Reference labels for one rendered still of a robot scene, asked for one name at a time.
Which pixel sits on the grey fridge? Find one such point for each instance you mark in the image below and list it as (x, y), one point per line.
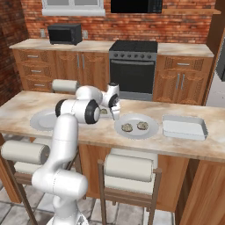
(217, 88)

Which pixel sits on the grey rectangular tupperware container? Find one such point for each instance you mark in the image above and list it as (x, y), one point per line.
(184, 127)

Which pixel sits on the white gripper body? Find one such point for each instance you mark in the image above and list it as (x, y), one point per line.
(116, 112)

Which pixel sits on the white framed window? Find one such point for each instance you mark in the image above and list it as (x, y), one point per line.
(73, 10)

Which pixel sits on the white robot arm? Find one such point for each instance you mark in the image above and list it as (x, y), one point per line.
(63, 152)

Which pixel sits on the black microwave oven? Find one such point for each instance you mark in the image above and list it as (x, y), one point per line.
(136, 5)

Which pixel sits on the wooden island cupboard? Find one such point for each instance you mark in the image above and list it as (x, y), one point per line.
(202, 193)

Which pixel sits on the wooden cupboard run with drawers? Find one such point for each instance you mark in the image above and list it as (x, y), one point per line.
(58, 68)

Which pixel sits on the black toaster oven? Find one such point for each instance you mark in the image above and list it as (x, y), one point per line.
(64, 34)

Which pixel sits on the grey round plate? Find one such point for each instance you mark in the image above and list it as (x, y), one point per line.
(135, 133)
(41, 120)

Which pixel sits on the wooden stool with cream cushion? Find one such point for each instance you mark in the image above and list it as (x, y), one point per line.
(25, 152)
(63, 85)
(129, 168)

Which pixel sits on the black oven with hob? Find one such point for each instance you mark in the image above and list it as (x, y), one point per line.
(133, 70)

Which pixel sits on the grey wall socket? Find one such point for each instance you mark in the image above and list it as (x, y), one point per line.
(85, 34)
(42, 33)

